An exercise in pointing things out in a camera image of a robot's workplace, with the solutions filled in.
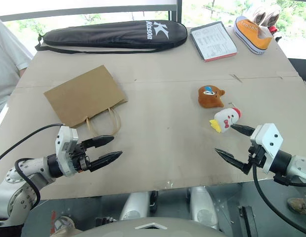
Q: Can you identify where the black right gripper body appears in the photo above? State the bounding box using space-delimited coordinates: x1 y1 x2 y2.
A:
242 144 267 176

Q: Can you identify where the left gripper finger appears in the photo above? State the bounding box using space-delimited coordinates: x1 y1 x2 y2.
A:
81 135 115 149
89 151 123 173

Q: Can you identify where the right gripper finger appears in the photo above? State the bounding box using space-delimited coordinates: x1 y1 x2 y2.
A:
215 148 248 173
230 124 256 137

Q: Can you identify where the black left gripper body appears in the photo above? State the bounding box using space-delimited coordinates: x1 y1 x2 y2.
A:
72 141 92 174

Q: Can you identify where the brown paper bag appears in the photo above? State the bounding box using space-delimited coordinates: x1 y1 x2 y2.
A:
43 65 129 137

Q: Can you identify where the black racket case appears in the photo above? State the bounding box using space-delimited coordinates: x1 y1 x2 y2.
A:
35 19 188 54

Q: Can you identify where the white chicken plush toy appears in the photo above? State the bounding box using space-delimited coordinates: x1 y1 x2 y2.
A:
209 106 243 135

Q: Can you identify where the brown bear plush toy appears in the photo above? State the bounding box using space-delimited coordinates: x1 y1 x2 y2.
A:
197 84 226 110

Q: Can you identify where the silver left robot leg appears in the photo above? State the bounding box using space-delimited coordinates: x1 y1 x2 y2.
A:
119 191 151 222

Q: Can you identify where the silver robot leg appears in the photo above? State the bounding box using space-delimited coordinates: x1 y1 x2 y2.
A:
119 191 151 222
189 186 219 231

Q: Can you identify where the silver right robot leg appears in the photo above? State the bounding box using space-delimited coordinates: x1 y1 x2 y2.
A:
189 186 219 231

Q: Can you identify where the grey robot torso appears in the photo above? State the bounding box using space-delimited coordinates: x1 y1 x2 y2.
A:
50 216 228 237

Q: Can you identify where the orange canvas sneaker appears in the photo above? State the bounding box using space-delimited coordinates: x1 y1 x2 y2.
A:
234 15 274 56

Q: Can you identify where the beige shoe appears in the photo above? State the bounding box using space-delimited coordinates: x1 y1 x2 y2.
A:
252 5 267 26
262 4 282 28

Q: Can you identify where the person in white shirt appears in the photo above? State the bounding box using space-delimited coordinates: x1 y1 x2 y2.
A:
0 14 34 119

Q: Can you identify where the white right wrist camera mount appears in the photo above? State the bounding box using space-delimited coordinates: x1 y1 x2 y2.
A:
250 123 284 174

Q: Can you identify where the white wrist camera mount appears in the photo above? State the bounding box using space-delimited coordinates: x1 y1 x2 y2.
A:
55 125 80 177
250 123 284 174

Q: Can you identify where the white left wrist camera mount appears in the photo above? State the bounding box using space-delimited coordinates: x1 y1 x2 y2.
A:
55 125 80 177

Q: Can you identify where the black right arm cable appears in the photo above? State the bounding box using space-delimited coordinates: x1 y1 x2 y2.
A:
252 161 306 237

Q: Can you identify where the grey window frame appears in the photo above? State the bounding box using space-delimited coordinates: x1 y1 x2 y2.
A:
0 0 183 23

